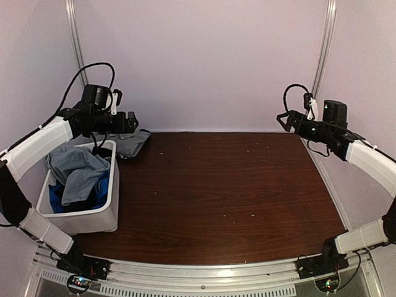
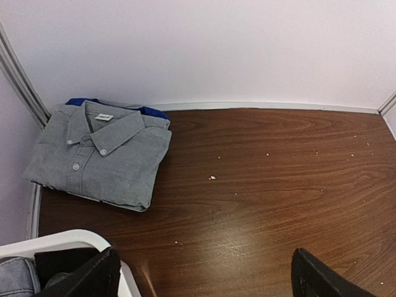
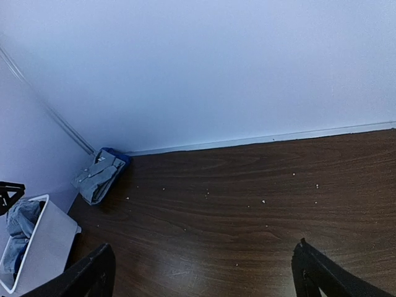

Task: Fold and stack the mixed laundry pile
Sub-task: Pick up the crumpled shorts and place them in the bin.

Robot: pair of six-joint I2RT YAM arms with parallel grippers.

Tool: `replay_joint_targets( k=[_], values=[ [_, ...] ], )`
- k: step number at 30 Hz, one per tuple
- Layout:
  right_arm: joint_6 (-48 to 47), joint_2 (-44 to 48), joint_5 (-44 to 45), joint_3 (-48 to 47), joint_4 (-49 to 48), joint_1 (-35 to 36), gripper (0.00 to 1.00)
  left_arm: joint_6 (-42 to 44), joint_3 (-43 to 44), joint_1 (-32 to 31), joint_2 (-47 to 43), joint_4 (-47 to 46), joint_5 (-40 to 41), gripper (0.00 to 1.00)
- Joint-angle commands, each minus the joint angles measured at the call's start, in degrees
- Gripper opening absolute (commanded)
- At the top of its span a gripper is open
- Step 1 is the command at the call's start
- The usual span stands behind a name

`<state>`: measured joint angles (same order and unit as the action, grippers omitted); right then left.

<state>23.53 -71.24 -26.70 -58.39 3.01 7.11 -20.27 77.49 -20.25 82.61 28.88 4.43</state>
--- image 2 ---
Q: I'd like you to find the folded blue garment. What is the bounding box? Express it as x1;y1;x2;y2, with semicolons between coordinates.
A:
65;98;170;120

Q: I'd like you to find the aluminium frame post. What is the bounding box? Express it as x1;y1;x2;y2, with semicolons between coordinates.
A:
378;92;396;116
1;25;51;129

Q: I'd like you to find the grey denim garment in bin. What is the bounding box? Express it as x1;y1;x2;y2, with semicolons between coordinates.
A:
1;257;41;297

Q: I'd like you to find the left aluminium frame post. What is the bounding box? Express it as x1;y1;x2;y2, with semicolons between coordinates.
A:
1;25;51;129

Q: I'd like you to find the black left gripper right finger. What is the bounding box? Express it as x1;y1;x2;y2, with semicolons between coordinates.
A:
291;248;374;297

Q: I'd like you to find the right aluminium frame post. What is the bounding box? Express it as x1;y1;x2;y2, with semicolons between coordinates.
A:
378;92;396;116

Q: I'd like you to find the white plastic laundry bin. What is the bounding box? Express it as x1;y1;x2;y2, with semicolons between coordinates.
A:
1;229;141;297

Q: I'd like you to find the black garment in bin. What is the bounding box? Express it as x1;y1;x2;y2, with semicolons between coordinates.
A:
34;247;100;289

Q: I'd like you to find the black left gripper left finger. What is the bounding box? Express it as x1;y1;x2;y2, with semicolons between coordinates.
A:
63;247;121;296

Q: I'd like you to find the folded grey button shirt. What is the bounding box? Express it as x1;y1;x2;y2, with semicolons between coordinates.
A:
24;100;172;212

